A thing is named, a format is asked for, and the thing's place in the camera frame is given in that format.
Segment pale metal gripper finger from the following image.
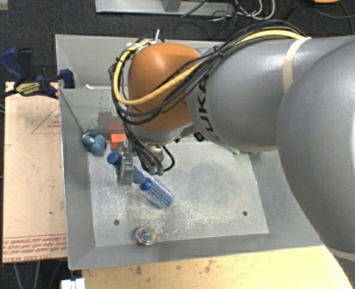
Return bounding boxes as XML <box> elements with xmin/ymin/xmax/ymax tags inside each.
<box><xmin>117</xmin><ymin>158</ymin><xmax>135</xmax><ymax>187</ymax></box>
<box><xmin>119</xmin><ymin>140</ymin><xmax>130</xmax><ymax>160</ymax></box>

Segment blue round hairbrush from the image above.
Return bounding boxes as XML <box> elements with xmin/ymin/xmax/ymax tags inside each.
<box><xmin>107</xmin><ymin>151</ymin><xmax>174</xmax><ymax>210</ymax></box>

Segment orange block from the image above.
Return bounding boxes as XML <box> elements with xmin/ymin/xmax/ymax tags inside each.
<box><xmin>110</xmin><ymin>132</ymin><xmax>128</xmax><ymax>151</ymax></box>

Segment blue toy animal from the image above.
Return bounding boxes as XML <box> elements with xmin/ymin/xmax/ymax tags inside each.
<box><xmin>81</xmin><ymin>132</ymin><xmax>107</xmax><ymax>156</ymax></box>

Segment clear glass ball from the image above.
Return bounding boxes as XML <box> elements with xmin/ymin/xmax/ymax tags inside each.
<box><xmin>134</xmin><ymin>226</ymin><xmax>159</xmax><ymax>247</ymax></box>

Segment grey metal bin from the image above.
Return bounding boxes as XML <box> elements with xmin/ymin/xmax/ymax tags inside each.
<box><xmin>55</xmin><ymin>34</ymin><xmax>327</xmax><ymax>271</ymax></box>

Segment brown cardboard board, red print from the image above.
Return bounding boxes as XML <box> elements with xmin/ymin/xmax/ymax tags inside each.
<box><xmin>2</xmin><ymin>81</ymin><xmax>68</xmax><ymax>264</ymax></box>

